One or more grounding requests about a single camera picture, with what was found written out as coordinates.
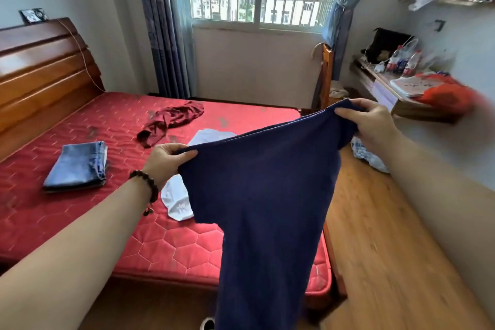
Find person's right hand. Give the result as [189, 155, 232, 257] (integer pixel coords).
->
[334, 98, 402, 157]

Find person's left hand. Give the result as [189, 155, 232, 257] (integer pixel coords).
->
[141, 142, 199, 192]

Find light blue shirt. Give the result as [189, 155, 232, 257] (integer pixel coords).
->
[160, 128, 237, 222]

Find maroon shirt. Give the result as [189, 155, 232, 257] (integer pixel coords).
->
[136, 100, 205, 149]

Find blue denim jeans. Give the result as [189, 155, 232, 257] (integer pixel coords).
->
[43, 141, 109, 189]

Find dark grey trousers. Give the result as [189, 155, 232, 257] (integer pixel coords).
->
[43, 178, 107, 194]

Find dark blue shirt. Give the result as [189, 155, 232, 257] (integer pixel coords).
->
[175, 98, 365, 330]

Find red quilted mattress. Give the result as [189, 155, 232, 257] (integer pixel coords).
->
[0, 17, 348, 310]

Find person's left forearm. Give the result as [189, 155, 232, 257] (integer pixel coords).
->
[0, 178, 152, 330]

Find person's right forearm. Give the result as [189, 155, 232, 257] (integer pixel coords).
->
[381, 132, 495, 313]

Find white plastic bag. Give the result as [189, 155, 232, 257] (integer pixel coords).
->
[350, 135, 390, 175]

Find wooden chair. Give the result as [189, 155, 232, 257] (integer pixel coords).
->
[301, 42, 353, 117]

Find red label plastic bottle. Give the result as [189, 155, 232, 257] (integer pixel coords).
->
[386, 44, 404, 73]
[402, 49, 423, 78]

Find black backpack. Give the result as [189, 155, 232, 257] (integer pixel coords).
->
[365, 27, 413, 64]

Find sheer blue curtain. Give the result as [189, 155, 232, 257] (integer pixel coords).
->
[321, 0, 376, 82]

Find dark blue curtain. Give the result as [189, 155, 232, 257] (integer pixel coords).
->
[131, 0, 197, 100]

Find dark bead bracelet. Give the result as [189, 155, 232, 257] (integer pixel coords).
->
[128, 170, 160, 217]

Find wall-mounted wooden desk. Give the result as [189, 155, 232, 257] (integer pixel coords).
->
[349, 56, 463, 124]

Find thin white looped cable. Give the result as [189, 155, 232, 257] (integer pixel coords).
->
[360, 35, 419, 71]

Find thin white cord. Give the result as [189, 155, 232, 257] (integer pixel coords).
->
[56, 18, 107, 93]

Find small black camera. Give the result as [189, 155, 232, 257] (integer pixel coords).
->
[19, 7, 50, 25]

